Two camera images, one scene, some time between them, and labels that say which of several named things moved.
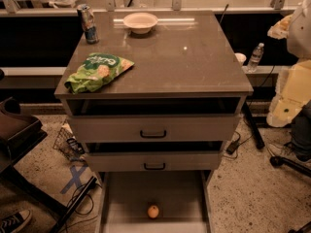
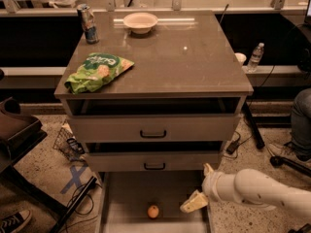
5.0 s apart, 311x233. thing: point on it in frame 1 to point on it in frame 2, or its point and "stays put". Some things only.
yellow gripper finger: x=280 y=30 to x=221 y=186
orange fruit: x=154 y=212 stays put
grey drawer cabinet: x=156 y=131 stays put
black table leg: x=259 y=143 stays put
